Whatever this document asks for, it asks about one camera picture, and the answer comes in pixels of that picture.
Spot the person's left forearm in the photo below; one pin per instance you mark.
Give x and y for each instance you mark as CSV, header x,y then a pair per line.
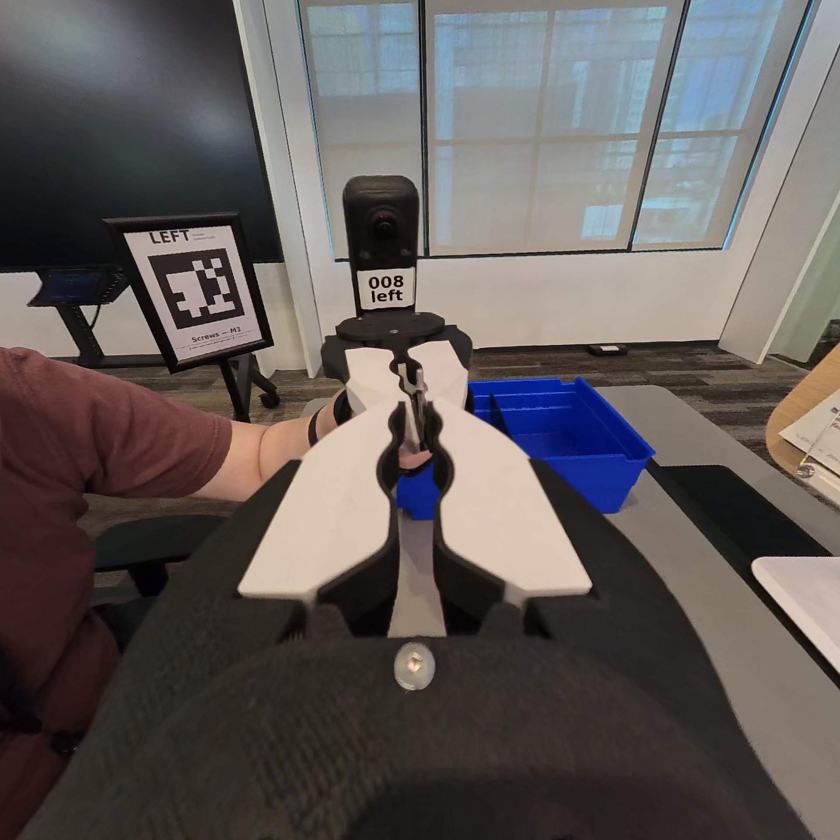
x,y
275,453

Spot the long metal bolt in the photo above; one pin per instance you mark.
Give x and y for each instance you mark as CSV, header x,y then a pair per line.
x,y
421,380

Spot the framed tag sign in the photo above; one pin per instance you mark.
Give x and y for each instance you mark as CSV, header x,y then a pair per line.
x,y
138,295

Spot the large shaded window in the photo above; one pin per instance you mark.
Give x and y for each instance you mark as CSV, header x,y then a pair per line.
x,y
525,131

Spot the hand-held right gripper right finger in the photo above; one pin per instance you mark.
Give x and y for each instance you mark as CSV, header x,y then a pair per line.
x,y
505,518

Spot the small tablet on stand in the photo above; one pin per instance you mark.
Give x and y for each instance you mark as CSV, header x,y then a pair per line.
x,y
72,285

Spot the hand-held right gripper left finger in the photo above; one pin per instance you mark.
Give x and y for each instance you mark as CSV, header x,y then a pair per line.
x,y
328,518

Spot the black sign stand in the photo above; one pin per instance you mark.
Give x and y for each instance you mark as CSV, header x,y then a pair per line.
x,y
236,387

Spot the blue bin with divider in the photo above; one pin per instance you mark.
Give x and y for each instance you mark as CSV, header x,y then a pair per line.
x,y
590,459

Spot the large black wall screen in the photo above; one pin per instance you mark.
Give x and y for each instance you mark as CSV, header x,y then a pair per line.
x,y
131,118

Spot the person's left hand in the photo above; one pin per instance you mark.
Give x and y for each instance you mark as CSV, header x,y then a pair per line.
x,y
341,430

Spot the printed instruction sheet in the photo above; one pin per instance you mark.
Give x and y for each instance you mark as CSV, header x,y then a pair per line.
x,y
820,433

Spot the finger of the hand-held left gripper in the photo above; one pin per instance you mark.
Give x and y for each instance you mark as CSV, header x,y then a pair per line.
x,y
443,374
371,380

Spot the black floor power box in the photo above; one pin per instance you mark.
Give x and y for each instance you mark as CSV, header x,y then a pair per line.
x,y
607,350

